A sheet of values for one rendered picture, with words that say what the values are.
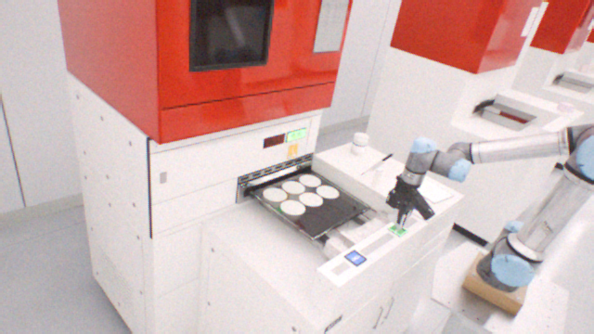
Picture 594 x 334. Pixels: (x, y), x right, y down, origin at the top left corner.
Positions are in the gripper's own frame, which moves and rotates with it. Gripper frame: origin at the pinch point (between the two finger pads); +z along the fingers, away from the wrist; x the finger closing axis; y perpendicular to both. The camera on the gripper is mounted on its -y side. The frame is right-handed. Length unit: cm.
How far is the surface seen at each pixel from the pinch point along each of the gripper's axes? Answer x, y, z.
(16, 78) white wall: 67, 207, 5
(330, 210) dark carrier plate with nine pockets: 4.5, 28.4, 7.5
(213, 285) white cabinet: 46, 48, 41
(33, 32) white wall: 55, 207, -20
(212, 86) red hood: 48, 54, -41
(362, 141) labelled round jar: -35, 46, -7
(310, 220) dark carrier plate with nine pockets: 16.9, 28.4, 7.5
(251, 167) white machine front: 23, 58, -3
